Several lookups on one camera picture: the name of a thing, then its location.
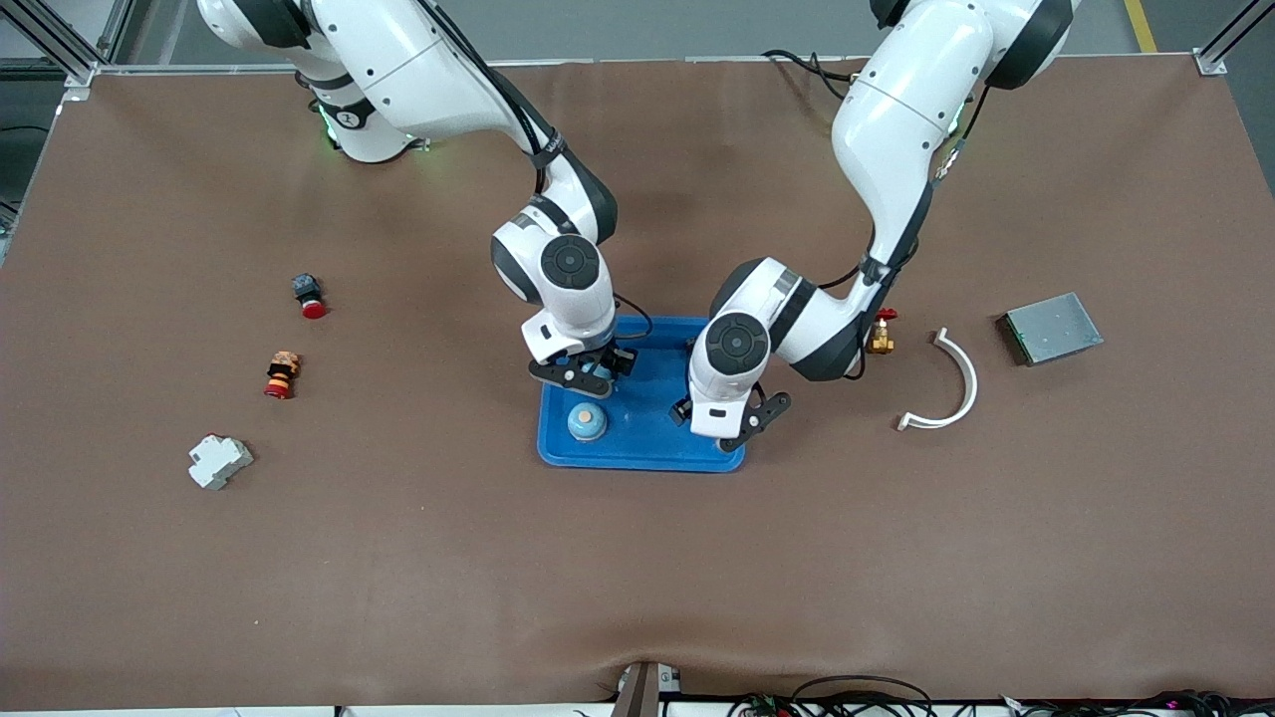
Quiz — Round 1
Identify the red emergency button orange base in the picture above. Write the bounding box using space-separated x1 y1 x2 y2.
263 351 302 400

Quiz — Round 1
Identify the brown table mat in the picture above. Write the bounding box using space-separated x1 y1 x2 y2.
0 55 1275 710

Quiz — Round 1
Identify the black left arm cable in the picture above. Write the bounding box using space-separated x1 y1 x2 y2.
817 85 992 379

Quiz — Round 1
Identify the white circuit breaker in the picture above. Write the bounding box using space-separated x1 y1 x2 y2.
187 434 255 491

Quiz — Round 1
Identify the black looped cable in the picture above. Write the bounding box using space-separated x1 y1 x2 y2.
792 675 934 717

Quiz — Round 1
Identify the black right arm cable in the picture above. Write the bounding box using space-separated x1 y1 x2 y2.
413 0 653 345

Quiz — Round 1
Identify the grey metal table clamp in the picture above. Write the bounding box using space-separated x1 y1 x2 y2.
610 660 684 717

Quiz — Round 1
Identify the grey metal box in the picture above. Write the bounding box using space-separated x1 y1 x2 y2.
997 292 1105 367

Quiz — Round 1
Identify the blue plastic tray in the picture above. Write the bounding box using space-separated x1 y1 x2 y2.
537 315 747 473

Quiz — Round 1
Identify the aluminium frame profile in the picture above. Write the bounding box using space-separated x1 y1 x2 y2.
62 0 137 106
1195 0 1275 77

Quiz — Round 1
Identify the black left base cable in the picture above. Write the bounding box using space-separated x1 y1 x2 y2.
762 48 868 101

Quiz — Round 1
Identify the black cable bundle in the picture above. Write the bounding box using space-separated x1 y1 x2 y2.
1001 689 1275 717

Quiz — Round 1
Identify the white curved plastic clip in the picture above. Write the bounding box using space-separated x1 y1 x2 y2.
897 328 979 432

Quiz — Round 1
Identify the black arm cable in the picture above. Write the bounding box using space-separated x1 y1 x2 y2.
413 0 653 345
817 85 992 379

